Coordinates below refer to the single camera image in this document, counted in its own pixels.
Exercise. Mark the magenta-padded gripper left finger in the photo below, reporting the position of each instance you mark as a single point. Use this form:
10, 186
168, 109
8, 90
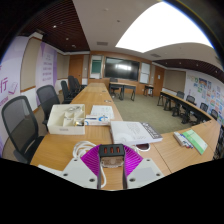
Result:
78, 171

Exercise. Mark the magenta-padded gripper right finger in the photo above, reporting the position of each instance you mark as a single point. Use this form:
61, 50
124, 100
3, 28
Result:
146, 171

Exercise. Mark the black charger block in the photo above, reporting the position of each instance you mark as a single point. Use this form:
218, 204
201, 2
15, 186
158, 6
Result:
111, 150

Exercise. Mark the white compartment organizer box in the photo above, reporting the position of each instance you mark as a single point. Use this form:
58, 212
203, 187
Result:
63, 128

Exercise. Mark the white marker pack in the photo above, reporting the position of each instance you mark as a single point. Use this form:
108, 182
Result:
180, 138

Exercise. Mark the small white blue box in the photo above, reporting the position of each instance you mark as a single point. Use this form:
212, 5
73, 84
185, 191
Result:
96, 120

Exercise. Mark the green booklet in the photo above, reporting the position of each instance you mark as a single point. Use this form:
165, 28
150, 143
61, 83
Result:
196, 141

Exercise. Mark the white paper sheet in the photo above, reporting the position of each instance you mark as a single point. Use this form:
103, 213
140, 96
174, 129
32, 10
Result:
102, 110

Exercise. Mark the long curved wooden table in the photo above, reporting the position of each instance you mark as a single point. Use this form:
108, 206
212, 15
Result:
186, 106

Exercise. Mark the black mesh office chair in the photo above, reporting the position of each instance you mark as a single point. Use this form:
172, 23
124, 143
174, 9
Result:
65, 90
73, 83
18, 123
46, 98

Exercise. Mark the small wooden side desk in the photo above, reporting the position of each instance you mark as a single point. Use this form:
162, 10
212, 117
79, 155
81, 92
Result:
149, 87

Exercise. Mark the group of black chairs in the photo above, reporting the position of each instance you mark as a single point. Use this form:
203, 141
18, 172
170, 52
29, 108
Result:
190, 99

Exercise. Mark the wooden desk with dark legs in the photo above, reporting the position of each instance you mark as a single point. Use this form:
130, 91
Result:
123, 85

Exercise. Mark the wooden door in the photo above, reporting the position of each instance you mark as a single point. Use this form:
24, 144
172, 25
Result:
158, 80
76, 68

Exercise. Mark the white whiteboard panel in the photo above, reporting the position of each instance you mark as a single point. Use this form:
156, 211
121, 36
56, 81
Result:
145, 72

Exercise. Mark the green whiteboard panel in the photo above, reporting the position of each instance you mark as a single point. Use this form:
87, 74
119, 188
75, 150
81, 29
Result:
96, 66

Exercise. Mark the bright ceiling light panel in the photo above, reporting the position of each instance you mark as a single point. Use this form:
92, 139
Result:
163, 30

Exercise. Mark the colourful wall poster display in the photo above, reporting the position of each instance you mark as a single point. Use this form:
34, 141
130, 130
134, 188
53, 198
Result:
208, 95

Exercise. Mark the large black wall screen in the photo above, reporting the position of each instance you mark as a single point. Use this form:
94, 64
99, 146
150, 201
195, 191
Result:
121, 68

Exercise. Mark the narrow purple wall banner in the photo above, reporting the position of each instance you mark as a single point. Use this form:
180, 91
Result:
46, 66

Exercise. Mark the wide purple wall banner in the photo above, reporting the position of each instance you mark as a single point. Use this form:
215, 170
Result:
10, 76

